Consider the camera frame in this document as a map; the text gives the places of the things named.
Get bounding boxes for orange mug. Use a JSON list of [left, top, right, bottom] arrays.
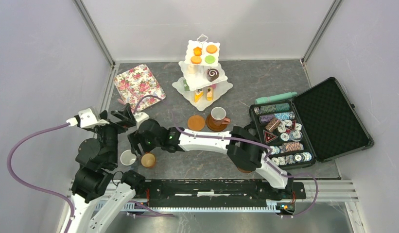
[[140, 153, 156, 168]]

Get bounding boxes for pink-tipped metal tongs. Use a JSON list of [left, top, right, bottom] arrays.
[[117, 87, 142, 111]]

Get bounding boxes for light orange wooden coaster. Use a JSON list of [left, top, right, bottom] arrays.
[[187, 115, 206, 131]]

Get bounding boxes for large brown wooden saucer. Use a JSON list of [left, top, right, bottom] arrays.
[[206, 114, 228, 132]]

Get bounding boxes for green square cake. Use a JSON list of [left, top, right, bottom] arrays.
[[183, 79, 190, 92]]

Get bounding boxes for yellow cake slice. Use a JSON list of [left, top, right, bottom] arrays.
[[194, 89, 204, 103]]

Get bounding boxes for white mug pink handle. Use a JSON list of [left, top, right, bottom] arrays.
[[210, 107, 231, 126]]

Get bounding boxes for orange yellow cake piece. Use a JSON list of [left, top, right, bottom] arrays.
[[206, 87, 214, 101]]

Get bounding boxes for cream round pastry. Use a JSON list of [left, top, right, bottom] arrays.
[[187, 64, 197, 74]]

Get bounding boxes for chocolate swirl roll cake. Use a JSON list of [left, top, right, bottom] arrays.
[[206, 68, 219, 82]]

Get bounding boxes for orange round macaron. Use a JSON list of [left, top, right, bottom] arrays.
[[190, 55, 202, 64], [206, 44, 218, 54]]

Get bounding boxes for green round macaron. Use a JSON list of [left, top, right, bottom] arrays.
[[204, 55, 216, 64]]

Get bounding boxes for orange star pastry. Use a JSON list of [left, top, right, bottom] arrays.
[[193, 47, 202, 56]]

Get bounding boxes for dark brown wooden coaster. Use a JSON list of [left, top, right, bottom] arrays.
[[237, 167, 252, 174]]

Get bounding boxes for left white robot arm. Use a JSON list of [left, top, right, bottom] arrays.
[[64, 115, 167, 233]]

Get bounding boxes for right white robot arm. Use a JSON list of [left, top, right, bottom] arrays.
[[111, 104, 294, 198]]

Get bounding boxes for floral rectangular tray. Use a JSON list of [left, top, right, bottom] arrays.
[[113, 64, 166, 111]]

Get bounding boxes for white three-tier dessert stand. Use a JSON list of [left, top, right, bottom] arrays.
[[172, 34, 233, 111]]

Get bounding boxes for white blue chip stack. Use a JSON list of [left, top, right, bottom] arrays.
[[254, 107, 260, 115]]

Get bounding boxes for purple chip stack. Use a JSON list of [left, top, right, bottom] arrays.
[[259, 115, 275, 123]]

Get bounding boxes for black triangular dealer card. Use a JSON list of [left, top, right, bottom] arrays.
[[263, 130, 278, 145]]

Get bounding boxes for blue yellow chip stack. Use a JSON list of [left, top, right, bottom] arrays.
[[260, 105, 276, 114]]

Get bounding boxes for green chip stack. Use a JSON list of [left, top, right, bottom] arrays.
[[274, 103, 290, 112]]

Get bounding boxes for light blue chip stack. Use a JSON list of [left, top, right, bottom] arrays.
[[274, 111, 295, 121]]

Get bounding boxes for pink brown chip stack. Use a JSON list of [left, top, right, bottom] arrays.
[[280, 142, 304, 153]]

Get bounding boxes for loose white poker chips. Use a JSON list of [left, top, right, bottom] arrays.
[[277, 120, 303, 142]]

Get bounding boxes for black open carrying case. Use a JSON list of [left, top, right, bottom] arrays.
[[246, 77, 374, 169]]

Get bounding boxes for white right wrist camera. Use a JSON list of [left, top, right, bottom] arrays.
[[134, 112, 150, 128]]

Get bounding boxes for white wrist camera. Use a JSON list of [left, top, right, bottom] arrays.
[[134, 112, 150, 128], [66, 107, 109, 129]]

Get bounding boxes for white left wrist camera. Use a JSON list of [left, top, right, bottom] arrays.
[[66, 107, 109, 129]]

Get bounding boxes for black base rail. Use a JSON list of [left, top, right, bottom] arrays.
[[135, 179, 307, 208]]

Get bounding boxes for teal cylindrical handle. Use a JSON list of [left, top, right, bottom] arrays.
[[254, 92, 297, 104]]

